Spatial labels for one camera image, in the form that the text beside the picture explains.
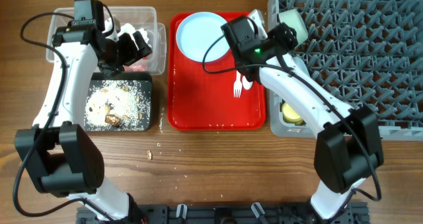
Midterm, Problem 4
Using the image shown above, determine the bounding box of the light blue plate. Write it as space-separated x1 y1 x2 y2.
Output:
176 12 229 62

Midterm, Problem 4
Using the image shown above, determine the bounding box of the food crumb on table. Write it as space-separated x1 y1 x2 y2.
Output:
147 150 153 161

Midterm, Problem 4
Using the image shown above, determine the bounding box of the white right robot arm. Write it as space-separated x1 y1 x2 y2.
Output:
221 14 384 223

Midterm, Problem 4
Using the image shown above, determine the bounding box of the green bowl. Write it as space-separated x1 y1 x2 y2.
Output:
278 9 308 45

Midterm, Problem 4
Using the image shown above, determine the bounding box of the white plastic fork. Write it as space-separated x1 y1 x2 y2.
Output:
233 71 243 98

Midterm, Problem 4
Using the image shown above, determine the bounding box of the white plastic spoon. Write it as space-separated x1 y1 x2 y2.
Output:
241 76 253 91

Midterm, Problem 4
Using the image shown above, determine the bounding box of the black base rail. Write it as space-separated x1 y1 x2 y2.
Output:
75 202 371 224

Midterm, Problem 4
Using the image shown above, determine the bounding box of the red serving tray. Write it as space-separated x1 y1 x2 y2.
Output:
167 13 266 131

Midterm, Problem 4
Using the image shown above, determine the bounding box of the black food waste tray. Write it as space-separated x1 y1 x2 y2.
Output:
83 72 153 133

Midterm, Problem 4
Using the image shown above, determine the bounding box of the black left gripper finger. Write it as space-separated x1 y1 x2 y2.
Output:
132 31 153 59
117 33 140 65

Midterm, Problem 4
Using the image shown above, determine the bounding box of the clear plastic waste bin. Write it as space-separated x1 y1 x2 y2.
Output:
46 6 167 76

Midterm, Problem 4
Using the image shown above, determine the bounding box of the red snack wrapper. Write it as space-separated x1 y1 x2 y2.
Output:
124 64 149 72

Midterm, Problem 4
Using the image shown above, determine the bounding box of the crumpled white tissue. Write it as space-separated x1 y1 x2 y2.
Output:
118 23 153 48

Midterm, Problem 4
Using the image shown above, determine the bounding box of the light blue bowl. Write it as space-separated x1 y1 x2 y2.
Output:
293 57 309 75

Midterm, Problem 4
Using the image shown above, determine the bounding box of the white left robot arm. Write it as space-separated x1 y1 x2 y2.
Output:
15 0 152 223

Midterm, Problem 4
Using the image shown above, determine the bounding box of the grey dishwasher rack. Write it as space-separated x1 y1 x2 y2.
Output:
267 0 422 141

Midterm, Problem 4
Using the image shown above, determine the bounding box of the yellow plastic cup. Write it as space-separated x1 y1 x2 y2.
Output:
282 102 303 125

